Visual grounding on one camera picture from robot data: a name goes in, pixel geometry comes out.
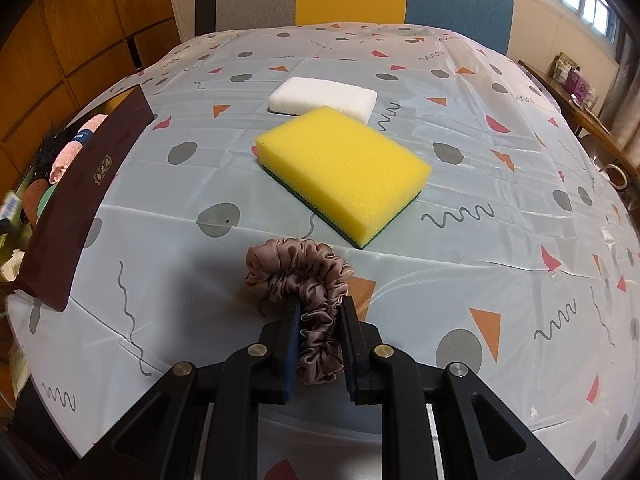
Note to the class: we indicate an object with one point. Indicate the pink towel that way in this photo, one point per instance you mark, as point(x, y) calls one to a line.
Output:
point(62, 160)

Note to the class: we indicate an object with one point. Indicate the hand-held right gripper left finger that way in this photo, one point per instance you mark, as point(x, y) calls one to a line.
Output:
point(292, 350)

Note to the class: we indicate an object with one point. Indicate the curtain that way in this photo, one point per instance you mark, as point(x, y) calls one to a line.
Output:
point(625, 90)

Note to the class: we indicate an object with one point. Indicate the black fuzzy item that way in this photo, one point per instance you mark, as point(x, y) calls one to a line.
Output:
point(45, 152)

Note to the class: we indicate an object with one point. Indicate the printed bed cover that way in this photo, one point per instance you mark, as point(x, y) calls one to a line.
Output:
point(500, 210)

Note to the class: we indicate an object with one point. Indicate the dark brown box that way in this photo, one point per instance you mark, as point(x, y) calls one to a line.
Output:
point(85, 200)

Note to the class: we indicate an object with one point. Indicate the brown round pad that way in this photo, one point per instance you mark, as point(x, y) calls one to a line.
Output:
point(35, 197)

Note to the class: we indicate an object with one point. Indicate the wooden side table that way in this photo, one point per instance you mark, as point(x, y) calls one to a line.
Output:
point(595, 125)

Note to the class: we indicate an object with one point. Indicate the small patterned box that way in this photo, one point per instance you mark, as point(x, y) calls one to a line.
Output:
point(565, 67)

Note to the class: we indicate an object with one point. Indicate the purple box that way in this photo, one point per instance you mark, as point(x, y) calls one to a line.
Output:
point(580, 87)

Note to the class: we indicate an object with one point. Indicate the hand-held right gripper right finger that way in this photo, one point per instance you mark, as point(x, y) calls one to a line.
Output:
point(350, 355)

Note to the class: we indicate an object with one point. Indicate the yellow sponge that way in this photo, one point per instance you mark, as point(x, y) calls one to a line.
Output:
point(340, 170)

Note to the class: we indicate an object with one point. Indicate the white sponge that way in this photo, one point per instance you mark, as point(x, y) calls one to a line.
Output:
point(320, 95)

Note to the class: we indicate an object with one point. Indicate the wooden wardrobe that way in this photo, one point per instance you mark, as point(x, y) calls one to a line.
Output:
point(75, 25)

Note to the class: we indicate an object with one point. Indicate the pink-brown satin scrunchie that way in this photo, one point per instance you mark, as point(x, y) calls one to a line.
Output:
point(295, 270)

